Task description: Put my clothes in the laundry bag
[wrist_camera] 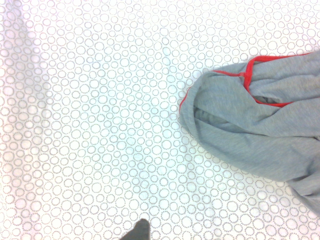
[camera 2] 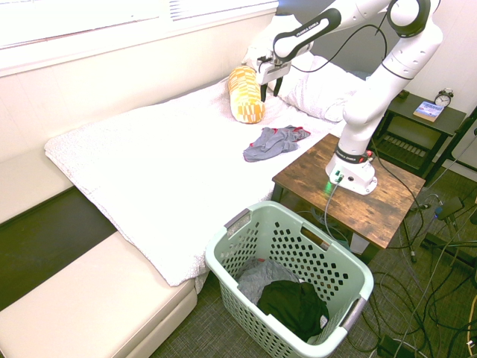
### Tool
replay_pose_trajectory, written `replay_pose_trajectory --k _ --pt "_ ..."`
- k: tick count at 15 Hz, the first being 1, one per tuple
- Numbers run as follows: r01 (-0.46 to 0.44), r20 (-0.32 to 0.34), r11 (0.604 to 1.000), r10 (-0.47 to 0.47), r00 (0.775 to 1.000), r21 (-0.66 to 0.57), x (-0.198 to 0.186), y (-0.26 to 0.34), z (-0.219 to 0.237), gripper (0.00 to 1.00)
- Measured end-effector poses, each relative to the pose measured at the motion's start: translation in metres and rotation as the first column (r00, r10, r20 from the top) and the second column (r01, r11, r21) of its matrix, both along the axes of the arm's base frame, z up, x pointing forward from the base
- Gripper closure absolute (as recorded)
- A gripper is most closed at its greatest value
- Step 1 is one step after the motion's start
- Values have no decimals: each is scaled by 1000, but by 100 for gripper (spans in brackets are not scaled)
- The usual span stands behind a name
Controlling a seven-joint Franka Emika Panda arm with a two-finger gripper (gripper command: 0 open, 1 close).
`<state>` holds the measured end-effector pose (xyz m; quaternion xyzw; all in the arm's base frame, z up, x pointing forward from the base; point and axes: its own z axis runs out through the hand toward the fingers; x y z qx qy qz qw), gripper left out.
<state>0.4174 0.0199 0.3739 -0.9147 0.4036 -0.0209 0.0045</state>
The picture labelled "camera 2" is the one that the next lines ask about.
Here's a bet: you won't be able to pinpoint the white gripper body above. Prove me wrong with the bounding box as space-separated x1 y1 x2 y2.
256 55 292 86

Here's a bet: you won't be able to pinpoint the grey garment with red trim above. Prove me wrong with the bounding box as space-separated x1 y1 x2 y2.
242 125 312 163

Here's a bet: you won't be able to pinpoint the green plastic laundry basket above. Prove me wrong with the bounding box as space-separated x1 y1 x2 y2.
204 200 375 358

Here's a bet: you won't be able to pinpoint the orange patterned bolster pillow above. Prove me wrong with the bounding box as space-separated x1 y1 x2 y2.
227 65 267 125

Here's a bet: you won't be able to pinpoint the white textured pillow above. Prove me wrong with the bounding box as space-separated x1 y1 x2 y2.
277 55 370 123

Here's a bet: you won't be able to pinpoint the white dotted bed blanket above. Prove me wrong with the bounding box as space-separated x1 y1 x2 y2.
44 79 348 288

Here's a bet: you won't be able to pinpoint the black side table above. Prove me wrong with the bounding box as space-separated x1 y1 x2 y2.
368 92 469 180

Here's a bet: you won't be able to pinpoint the blue paperback book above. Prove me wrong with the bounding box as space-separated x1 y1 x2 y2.
412 101 445 124

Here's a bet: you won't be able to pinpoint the rustic wooden table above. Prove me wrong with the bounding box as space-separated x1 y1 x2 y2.
271 133 427 264

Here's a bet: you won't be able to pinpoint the black twin-bell alarm clock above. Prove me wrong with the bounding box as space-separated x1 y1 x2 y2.
433 87 455 109

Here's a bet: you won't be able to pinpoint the grey heathered cloth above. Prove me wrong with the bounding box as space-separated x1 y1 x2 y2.
237 257 303 307

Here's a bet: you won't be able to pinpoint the white window blinds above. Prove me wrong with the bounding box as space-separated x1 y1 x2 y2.
0 0 281 50

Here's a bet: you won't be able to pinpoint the grey power brick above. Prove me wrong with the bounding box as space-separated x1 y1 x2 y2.
435 196 466 222

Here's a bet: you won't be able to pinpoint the black garment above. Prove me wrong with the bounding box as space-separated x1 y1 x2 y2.
256 280 331 344

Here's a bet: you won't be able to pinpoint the cream upholstered bed base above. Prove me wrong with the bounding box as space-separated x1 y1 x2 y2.
0 151 199 358

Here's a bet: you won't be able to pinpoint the black power adapter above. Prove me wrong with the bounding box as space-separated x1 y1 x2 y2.
375 334 402 358

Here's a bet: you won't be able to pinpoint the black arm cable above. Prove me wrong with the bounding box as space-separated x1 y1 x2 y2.
289 0 400 75

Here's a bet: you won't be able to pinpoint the grey base cable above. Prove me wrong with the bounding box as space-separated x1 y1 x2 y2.
322 178 352 247

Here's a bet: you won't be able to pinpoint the black camera stand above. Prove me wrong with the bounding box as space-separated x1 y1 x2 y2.
420 107 477 269

